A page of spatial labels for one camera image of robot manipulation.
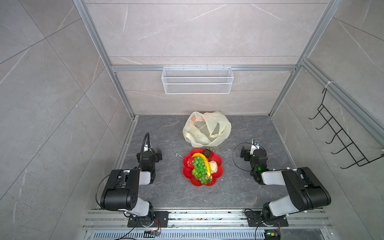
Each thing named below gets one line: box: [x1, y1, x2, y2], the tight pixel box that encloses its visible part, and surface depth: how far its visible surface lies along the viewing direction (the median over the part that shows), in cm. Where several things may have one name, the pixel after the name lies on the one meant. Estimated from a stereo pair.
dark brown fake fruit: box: [202, 147, 213, 158], surface depth 92 cm
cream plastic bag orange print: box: [182, 111, 232, 148], surface depth 102 cm
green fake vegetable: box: [192, 156, 213, 185], surface depth 82 cm
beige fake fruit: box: [209, 160, 218, 173], surface depth 87 cm
